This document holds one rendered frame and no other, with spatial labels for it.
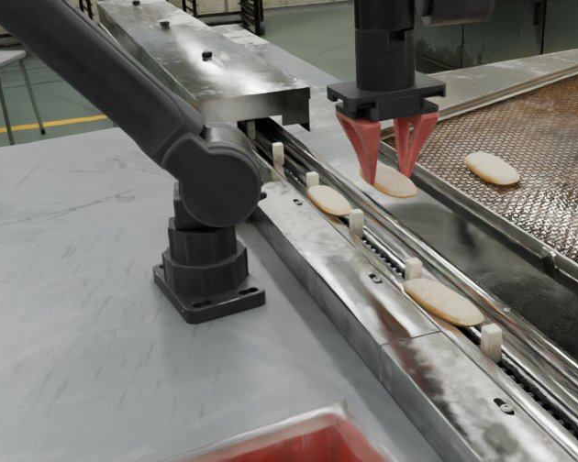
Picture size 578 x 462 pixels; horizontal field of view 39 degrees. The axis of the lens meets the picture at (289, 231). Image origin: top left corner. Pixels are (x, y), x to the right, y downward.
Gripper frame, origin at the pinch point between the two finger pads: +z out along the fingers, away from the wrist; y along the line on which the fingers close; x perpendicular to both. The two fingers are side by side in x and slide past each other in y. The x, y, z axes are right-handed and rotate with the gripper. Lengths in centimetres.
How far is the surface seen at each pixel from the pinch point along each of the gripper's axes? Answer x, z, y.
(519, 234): -10.8, 4.4, 8.6
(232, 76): 58, 1, 0
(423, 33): 376, 65, 203
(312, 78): 92, 12, 26
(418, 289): -11.0, 7.7, -2.2
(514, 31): 280, 51, 203
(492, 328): -21.3, 6.8, -0.9
